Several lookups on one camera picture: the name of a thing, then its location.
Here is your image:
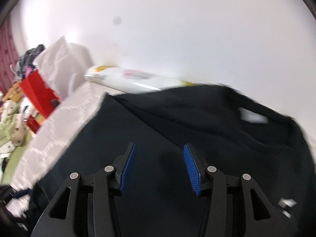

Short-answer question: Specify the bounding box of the white patterned pillow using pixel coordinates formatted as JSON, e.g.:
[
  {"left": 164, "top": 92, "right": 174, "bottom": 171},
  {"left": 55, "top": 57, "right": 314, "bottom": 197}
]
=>
[{"left": 84, "top": 66, "right": 195, "bottom": 94}]

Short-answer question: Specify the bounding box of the red striped curtain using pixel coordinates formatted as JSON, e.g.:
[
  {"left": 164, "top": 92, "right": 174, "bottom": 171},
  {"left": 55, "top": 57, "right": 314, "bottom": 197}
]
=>
[{"left": 0, "top": 17, "right": 19, "bottom": 94}]

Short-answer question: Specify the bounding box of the plaid dark cloth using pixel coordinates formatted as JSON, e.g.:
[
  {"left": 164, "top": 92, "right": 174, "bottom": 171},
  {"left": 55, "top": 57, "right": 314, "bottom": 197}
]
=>
[{"left": 14, "top": 44, "right": 45, "bottom": 80}]

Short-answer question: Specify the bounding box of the white spotted cloth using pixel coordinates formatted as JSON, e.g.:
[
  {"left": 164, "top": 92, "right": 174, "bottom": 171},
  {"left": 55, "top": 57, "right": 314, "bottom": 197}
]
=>
[{"left": 1, "top": 97, "right": 32, "bottom": 158}]

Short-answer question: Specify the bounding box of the wooden chair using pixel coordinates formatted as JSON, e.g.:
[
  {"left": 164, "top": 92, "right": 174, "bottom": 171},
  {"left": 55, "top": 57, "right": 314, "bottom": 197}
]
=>
[{"left": 1, "top": 82, "right": 23, "bottom": 103}]

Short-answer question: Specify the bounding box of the striped bed mattress cover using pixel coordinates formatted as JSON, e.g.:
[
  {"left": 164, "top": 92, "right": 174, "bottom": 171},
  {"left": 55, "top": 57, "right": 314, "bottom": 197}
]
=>
[{"left": 4, "top": 81, "right": 124, "bottom": 218}]

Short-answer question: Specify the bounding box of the green blanket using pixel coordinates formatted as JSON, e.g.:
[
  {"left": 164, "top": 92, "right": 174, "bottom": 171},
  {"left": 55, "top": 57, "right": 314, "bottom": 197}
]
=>
[{"left": 1, "top": 127, "right": 33, "bottom": 185}]

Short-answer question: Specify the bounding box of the white plastic bag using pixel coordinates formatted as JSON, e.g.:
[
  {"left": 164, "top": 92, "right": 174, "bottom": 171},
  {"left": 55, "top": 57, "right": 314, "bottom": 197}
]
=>
[{"left": 33, "top": 36, "right": 93, "bottom": 100}]

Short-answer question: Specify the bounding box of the black sweatshirt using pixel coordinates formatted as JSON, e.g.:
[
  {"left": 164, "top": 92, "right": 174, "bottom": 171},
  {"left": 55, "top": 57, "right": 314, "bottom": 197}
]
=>
[{"left": 30, "top": 85, "right": 315, "bottom": 236}]

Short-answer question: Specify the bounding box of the red paper gift bag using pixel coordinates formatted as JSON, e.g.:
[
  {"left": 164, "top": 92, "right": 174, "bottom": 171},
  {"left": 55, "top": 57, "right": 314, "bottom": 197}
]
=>
[{"left": 19, "top": 70, "right": 60, "bottom": 119}]

